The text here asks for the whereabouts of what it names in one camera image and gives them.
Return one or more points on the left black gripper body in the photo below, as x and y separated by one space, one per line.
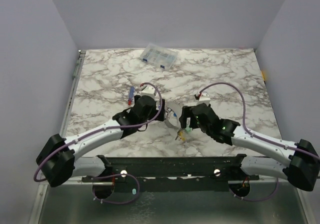
154 113

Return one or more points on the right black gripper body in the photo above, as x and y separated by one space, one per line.
184 117

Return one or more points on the green key tag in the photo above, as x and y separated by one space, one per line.
188 129

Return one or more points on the yellow key tag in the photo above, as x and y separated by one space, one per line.
182 137

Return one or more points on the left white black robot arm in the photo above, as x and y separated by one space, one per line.
63 158

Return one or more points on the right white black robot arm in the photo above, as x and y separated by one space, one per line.
296 162

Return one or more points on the blue red screwdriver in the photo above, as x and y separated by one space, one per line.
131 96

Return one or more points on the clear plastic organizer box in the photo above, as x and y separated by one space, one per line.
158 56

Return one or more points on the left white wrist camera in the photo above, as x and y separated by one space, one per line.
148 90

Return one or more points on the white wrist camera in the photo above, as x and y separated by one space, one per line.
203 98
148 90

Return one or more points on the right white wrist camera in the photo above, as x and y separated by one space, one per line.
203 98

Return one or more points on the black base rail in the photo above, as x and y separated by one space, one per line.
184 174

